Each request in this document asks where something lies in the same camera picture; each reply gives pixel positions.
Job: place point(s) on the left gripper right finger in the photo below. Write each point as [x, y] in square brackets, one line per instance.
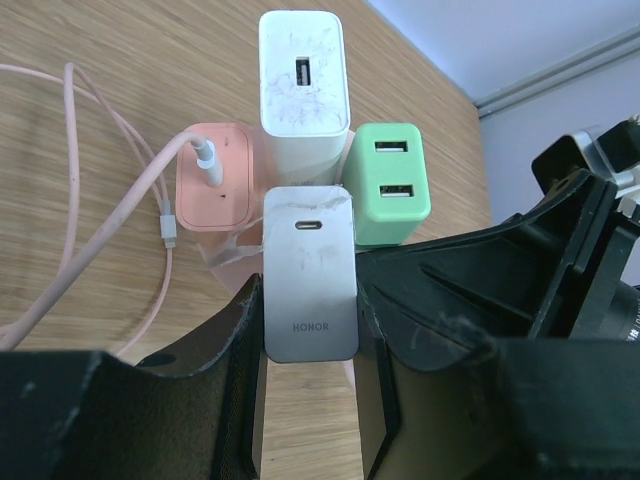
[512, 409]

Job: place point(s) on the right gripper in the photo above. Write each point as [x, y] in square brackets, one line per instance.
[552, 272]

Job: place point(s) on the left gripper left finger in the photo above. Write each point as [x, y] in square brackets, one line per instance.
[192, 410]

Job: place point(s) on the white honor charger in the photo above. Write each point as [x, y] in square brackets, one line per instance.
[309, 274]

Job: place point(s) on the green dual usb charger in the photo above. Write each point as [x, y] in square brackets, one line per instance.
[385, 173]

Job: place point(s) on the tall white charger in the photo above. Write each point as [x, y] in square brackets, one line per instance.
[304, 99]

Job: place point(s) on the pink charger with cable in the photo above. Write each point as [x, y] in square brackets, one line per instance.
[214, 183]

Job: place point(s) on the right aluminium frame post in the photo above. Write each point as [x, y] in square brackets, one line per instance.
[607, 52]

